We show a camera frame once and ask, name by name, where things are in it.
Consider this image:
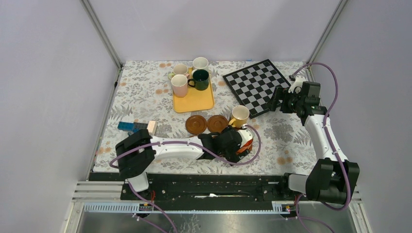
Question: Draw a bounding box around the beige building block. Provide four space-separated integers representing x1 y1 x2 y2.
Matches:
146 120 157 135

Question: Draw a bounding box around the brown coaster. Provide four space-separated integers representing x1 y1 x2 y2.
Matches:
185 115 207 135
207 115 228 133

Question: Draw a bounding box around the cream yellow mug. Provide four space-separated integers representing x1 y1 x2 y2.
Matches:
228 105 250 128

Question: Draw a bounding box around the aluminium frame rail left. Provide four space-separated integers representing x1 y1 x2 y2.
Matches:
80 0 123 69

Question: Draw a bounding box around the aluminium frame rail right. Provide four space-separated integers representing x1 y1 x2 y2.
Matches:
306 0 349 63

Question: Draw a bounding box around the blue building block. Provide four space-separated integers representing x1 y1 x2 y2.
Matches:
117 121 135 135

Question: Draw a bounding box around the white mug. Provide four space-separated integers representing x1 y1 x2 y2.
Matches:
192 57 209 71

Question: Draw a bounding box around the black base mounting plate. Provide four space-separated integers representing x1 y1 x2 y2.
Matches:
89 172 299 214

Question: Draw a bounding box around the black and white chessboard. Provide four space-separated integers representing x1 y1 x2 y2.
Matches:
223 59 291 119

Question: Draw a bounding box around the pink mug back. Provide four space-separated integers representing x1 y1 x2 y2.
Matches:
168 64 189 80

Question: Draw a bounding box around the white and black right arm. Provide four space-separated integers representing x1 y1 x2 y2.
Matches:
268 82 360 208

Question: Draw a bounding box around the pink mug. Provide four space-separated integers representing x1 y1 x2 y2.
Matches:
168 64 189 80
171 74 188 98

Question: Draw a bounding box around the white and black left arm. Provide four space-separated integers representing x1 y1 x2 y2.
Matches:
109 126 255 200

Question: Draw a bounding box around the aluminium frame rail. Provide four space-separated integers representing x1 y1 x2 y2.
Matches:
80 0 123 69
306 0 349 63

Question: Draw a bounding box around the grey building block baseplate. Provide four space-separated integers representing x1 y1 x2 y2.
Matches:
132 122 148 133

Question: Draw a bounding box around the orange cup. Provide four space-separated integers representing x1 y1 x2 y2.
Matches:
236 139 253 157

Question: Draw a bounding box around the dark green mug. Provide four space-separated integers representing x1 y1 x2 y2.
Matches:
188 69 209 91

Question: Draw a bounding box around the yellow plastic tray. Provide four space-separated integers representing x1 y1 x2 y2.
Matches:
172 76 215 113

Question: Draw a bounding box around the floral patterned tablecloth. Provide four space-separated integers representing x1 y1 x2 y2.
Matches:
92 61 317 175

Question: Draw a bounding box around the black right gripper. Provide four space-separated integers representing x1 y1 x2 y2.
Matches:
265 87 304 114

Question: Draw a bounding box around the pink mug front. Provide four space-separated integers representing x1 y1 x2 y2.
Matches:
171 74 188 98

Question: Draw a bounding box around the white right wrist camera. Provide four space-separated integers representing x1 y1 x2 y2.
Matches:
288 75 307 94

